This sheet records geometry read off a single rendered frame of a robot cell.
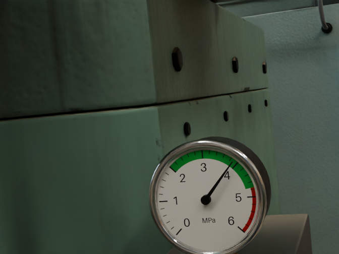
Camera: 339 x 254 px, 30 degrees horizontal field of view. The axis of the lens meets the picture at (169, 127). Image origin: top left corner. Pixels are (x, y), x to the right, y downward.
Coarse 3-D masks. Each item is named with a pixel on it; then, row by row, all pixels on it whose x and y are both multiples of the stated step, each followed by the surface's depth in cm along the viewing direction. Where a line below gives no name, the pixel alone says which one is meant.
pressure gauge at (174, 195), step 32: (192, 160) 33; (224, 160) 33; (256, 160) 34; (160, 192) 34; (192, 192) 33; (224, 192) 33; (256, 192) 32; (160, 224) 34; (192, 224) 33; (224, 224) 33; (256, 224) 32
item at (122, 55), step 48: (0, 0) 42; (48, 0) 41; (96, 0) 40; (144, 0) 40; (192, 0) 51; (0, 48) 42; (48, 48) 42; (96, 48) 41; (144, 48) 40; (192, 48) 50; (240, 48) 72; (0, 96) 43; (48, 96) 42; (96, 96) 41; (144, 96) 40; (192, 96) 49
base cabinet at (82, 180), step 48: (240, 96) 69; (0, 144) 43; (48, 144) 42; (96, 144) 41; (144, 144) 40; (0, 192) 43; (48, 192) 42; (96, 192) 41; (144, 192) 40; (0, 240) 44; (48, 240) 43; (96, 240) 42; (144, 240) 41
